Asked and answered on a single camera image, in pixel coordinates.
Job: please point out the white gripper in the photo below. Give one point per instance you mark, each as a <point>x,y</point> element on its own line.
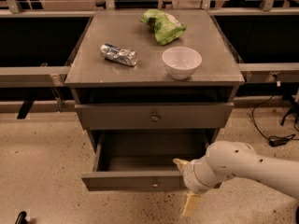
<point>189,176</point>

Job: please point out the grey drawer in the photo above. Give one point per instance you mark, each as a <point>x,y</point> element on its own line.
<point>142,160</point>
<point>154,116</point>

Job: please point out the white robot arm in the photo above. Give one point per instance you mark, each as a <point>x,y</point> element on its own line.
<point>226,160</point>

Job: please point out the grey top drawer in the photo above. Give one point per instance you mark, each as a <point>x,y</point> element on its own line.
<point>154,116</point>

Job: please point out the grey drawer cabinet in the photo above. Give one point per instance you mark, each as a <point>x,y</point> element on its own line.
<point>95,80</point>

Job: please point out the white bowl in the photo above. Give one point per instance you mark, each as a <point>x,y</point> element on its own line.
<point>181,62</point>

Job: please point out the crushed silver can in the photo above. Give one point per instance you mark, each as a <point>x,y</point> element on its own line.
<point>123,56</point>

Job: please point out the green chip bag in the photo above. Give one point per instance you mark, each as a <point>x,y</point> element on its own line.
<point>166,27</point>

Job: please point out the black object bottom left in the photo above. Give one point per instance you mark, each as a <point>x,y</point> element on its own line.
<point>21,218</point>

